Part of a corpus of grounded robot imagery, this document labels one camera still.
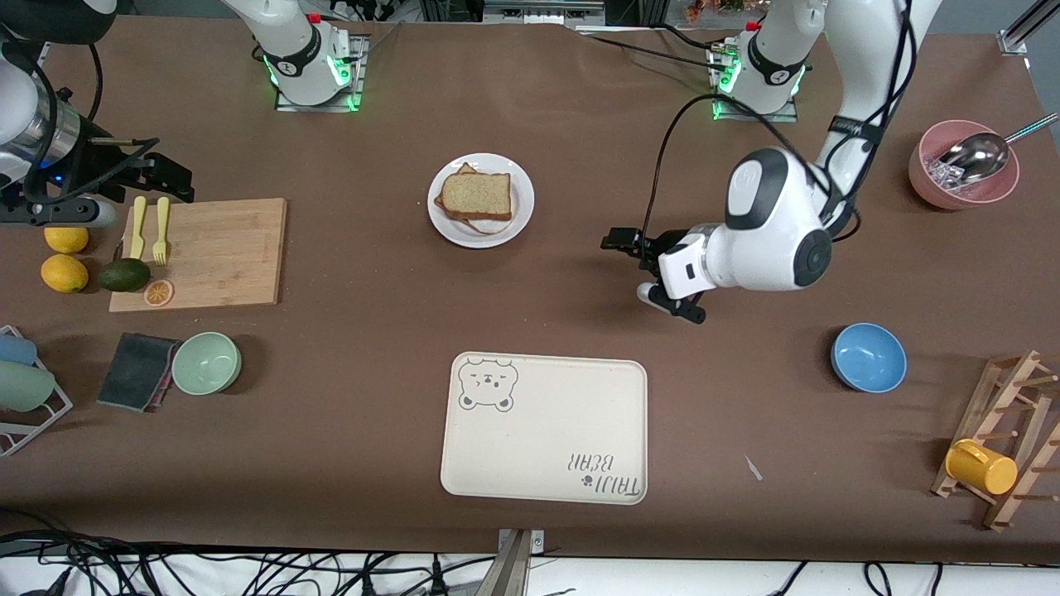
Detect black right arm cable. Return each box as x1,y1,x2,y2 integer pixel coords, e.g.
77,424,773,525
0,41,160,208

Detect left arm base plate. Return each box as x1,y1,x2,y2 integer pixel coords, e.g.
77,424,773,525
708,41,800,123

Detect aluminium frame bar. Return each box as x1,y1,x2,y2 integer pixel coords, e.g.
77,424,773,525
998,0,1060,55

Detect cream bear print tray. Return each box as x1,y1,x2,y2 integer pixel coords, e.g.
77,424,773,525
440,352,648,506

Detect white round plate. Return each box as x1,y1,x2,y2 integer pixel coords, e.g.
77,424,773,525
427,153,536,249

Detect wooden cutting board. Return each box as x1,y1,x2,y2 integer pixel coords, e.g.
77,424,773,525
109,197,289,313

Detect black table cable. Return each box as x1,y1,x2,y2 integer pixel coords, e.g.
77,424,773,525
576,25,730,75

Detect clear ice cubes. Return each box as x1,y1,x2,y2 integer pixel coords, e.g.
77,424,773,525
926,156,970,193

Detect pink bowl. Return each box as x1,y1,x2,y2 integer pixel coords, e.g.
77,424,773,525
908,120,1020,211

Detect metal scoop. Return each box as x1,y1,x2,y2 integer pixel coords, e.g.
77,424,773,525
936,113,1060,186

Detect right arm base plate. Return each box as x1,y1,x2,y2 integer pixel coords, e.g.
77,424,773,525
276,33,369,113

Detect yellow plastic fork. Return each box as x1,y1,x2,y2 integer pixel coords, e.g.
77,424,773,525
152,196,171,267

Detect pale green bowl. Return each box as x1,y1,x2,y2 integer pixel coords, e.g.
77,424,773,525
171,332,243,396

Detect wooden peg rack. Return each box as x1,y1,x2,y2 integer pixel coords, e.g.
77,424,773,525
931,350,1060,532

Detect yellow lemon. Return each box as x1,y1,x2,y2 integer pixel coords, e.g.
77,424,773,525
41,254,89,294
44,225,89,254

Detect dark grey cloth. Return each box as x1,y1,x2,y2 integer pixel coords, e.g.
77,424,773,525
97,333,179,412

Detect metal stand bracket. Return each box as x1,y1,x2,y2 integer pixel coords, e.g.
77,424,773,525
495,528,546,596

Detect yellow mug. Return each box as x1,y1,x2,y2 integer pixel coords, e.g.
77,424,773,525
945,439,1019,496

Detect green avocado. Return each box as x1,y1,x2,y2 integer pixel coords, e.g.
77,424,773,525
99,258,152,293

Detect blue bowl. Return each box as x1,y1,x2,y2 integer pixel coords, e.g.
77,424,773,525
831,323,908,393

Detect yellow plastic knife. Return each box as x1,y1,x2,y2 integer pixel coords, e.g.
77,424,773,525
128,196,148,260

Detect white wire rack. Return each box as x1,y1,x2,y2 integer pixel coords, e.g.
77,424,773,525
0,325,74,457

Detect pale green cup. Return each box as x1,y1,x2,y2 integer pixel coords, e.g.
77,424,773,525
0,361,56,412

